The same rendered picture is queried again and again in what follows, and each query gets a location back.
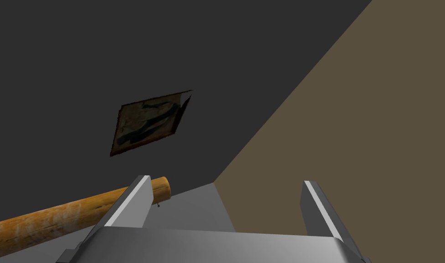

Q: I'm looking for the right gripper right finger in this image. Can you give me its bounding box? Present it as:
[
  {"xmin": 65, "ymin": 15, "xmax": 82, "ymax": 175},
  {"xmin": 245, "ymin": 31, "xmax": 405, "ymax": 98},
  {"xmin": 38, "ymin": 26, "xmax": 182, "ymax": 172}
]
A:
[{"xmin": 300, "ymin": 180, "xmax": 363, "ymax": 256}]

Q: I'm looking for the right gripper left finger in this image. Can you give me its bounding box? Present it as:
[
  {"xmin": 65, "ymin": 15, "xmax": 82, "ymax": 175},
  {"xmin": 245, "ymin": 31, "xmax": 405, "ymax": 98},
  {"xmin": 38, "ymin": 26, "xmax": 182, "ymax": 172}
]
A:
[{"xmin": 84, "ymin": 175, "xmax": 154, "ymax": 242}]

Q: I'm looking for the orange wooden pole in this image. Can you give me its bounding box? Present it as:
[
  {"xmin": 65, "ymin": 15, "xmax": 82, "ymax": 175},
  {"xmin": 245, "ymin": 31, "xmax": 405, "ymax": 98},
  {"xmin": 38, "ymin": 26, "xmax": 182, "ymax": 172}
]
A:
[{"xmin": 0, "ymin": 176, "xmax": 171, "ymax": 260}]

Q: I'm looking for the dark framed wall picture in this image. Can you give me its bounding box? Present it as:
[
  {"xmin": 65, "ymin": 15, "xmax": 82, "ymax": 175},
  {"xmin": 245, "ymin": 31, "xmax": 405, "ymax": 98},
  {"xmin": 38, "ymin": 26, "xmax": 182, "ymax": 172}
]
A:
[{"xmin": 109, "ymin": 89, "xmax": 194, "ymax": 158}]

